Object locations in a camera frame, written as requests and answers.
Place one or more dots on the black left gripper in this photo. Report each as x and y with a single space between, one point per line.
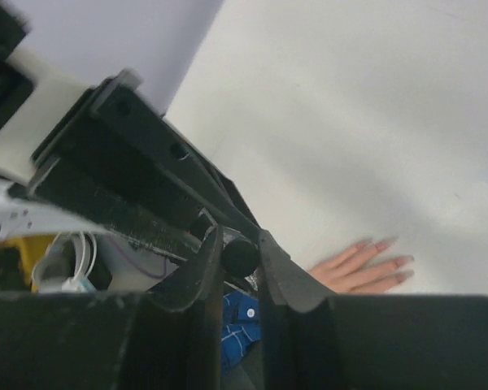
115 162

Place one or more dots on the blue plaid sleeve forearm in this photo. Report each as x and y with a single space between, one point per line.
240 328

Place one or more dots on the person's left hand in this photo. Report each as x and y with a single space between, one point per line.
356 271

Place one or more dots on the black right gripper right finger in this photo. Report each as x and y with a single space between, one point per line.
313 338

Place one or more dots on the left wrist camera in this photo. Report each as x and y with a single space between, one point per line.
40 106

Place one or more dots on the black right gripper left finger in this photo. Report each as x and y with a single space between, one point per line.
167 338

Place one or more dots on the glitter nail polish bottle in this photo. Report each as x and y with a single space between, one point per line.
246 285

